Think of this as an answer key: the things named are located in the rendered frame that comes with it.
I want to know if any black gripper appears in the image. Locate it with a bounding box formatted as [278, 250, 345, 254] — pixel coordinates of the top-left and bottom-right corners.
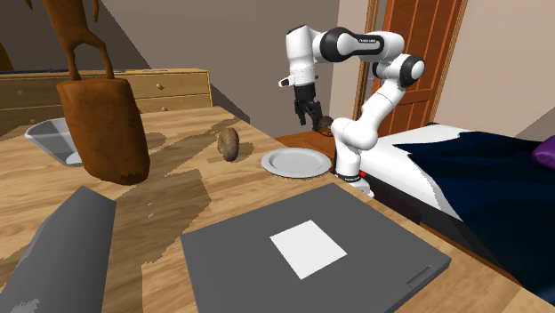
[293, 83, 324, 132]

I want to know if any grey plate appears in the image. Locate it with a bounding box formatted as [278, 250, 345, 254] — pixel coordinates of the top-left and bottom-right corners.
[260, 147, 334, 180]

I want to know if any brown potato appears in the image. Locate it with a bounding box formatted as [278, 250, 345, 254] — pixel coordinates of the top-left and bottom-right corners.
[216, 126, 241, 164]

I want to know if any wooden desk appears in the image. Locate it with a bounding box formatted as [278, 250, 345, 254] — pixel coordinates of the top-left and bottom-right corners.
[0, 106, 555, 313]

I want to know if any wooden chest of drawers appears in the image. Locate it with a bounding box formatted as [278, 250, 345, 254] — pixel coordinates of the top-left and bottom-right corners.
[0, 68, 214, 140]

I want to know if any orange wooden door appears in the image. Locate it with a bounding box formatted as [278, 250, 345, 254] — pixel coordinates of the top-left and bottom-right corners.
[352, 0, 470, 138]

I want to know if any closed grey laptop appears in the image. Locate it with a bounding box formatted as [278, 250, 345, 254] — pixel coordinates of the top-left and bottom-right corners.
[180, 182, 453, 313]

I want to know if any bed with dark blue blanket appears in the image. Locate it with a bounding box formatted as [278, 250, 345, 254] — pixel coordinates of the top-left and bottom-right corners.
[358, 123, 555, 305]

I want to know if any tall brown figure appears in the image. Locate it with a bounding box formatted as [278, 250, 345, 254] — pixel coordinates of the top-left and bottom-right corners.
[23, 0, 152, 187]

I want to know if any clear grey bowl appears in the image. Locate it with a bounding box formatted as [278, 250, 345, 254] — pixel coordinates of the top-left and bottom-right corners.
[24, 117, 84, 168]

